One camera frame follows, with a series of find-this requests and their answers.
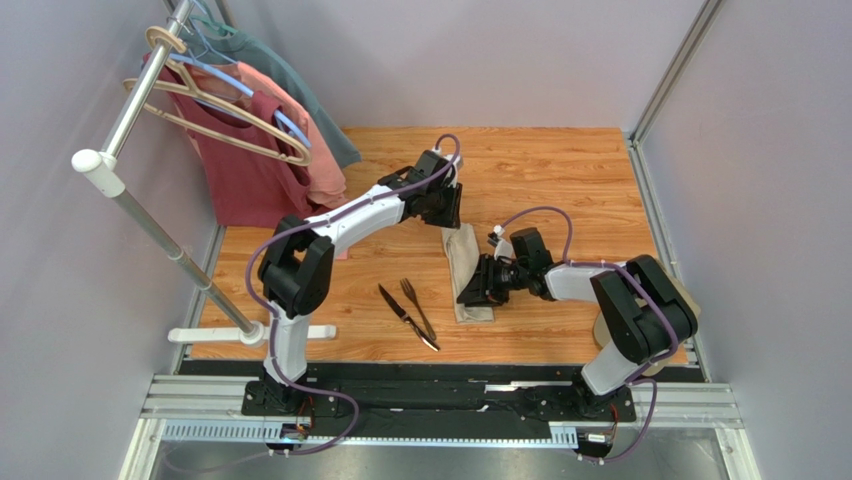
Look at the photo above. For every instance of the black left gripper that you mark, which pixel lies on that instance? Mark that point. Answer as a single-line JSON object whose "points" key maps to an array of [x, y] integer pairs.
{"points": [[452, 217]]}

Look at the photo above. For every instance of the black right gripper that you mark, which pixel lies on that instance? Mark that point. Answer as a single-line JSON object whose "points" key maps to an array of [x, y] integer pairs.
{"points": [[485, 281]]}

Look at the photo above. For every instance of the beige cloth napkin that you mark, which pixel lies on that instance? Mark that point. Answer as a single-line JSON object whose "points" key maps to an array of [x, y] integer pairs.
{"points": [[462, 252]]}

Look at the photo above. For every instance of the silver fork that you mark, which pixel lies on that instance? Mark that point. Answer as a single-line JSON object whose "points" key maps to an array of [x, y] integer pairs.
{"points": [[411, 295]]}

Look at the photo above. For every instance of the silver table knife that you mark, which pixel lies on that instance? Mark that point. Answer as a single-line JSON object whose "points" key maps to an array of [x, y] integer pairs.
{"points": [[405, 318]]}

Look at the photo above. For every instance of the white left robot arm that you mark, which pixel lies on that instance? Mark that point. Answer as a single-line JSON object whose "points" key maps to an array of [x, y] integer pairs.
{"points": [[295, 267]]}

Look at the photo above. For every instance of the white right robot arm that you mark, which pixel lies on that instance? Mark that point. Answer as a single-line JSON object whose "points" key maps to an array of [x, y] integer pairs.
{"points": [[645, 314]]}

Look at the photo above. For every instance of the beige baseball cap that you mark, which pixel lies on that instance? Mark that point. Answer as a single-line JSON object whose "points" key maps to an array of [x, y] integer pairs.
{"points": [[602, 336]]}

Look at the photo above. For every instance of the salmon pink t-shirt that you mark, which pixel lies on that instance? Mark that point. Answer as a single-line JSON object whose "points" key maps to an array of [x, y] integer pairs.
{"points": [[327, 176]]}

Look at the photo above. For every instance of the dark red t-shirt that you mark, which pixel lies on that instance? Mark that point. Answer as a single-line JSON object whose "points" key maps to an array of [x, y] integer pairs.
{"points": [[247, 189]]}

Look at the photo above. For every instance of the blue plastic hanger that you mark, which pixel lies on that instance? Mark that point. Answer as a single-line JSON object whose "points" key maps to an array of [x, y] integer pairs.
{"points": [[282, 122]]}

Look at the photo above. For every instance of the teal green shirt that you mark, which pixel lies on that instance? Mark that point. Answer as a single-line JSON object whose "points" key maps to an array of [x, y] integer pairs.
{"points": [[246, 48]]}

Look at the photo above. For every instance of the beige wooden hanger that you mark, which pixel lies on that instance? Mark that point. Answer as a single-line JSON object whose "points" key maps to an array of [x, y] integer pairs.
{"points": [[187, 87]]}

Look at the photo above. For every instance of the aluminium frame rail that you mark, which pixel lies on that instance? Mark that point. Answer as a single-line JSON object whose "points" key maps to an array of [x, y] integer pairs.
{"points": [[207, 408]]}

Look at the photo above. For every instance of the green wire hanger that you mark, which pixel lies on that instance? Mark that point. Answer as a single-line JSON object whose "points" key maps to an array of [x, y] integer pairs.
{"points": [[214, 28]]}

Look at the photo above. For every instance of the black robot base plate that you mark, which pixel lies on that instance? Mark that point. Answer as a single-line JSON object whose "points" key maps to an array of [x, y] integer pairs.
{"points": [[557, 401]]}

